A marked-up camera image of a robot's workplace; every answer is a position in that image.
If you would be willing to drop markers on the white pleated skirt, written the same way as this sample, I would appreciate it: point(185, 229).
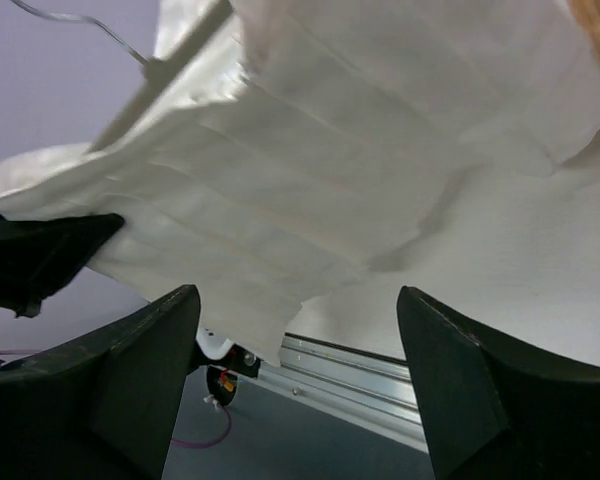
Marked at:
point(320, 155)

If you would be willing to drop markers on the grey hanger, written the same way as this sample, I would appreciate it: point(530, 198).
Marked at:
point(94, 77)

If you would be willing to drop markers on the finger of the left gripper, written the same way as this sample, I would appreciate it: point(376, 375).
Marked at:
point(39, 258)

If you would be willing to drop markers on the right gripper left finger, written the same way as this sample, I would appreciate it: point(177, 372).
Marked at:
point(103, 405)

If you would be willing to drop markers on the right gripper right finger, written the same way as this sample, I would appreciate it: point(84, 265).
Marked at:
point(493, 406)

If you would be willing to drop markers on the aluminium front rail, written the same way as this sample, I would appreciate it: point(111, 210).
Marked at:
point(371, 391)

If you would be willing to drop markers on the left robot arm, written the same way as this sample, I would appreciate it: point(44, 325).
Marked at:
point(224, 364)

